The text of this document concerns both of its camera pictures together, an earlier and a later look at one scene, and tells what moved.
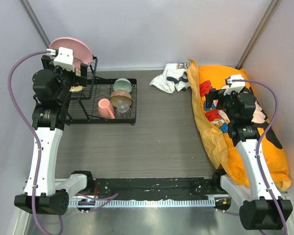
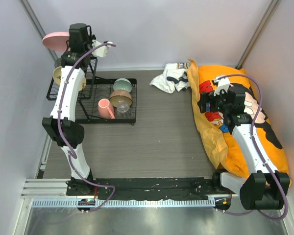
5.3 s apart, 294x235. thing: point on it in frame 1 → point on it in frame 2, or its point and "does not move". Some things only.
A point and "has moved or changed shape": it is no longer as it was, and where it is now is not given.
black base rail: (156, 188) does not move
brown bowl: (120, 95) does not move
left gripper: (80, 80) → (91, 37)
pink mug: (106, 109) does not move
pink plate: (82, 53) has moved or changed shape
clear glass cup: (123, 110) does not move
